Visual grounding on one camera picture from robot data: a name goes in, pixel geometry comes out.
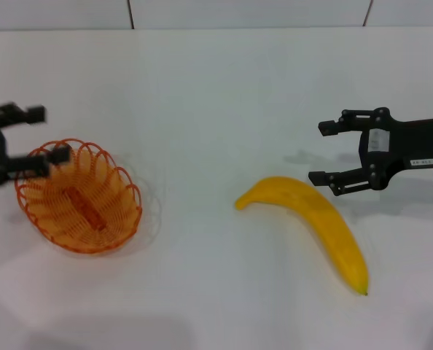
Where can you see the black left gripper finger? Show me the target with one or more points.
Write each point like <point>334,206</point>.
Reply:
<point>16,114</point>
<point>34,164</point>

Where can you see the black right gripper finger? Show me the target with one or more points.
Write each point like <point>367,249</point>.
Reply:
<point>347,120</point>
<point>347,182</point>

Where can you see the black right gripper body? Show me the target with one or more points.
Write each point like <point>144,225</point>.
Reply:
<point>413,142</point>

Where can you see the yellow banana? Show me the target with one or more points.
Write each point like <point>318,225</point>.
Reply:
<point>311,208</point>

